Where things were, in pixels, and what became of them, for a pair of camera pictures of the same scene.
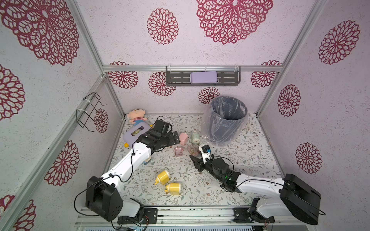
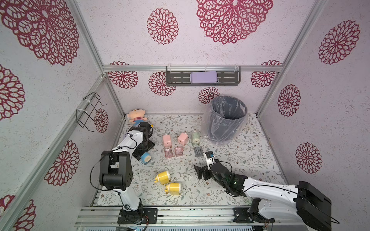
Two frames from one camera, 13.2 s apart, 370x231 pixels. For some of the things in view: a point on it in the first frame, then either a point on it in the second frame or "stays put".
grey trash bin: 228,115 stays put
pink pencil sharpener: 183,138 stays put
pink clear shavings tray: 193,149 → 168,153
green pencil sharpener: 195,137 stays put
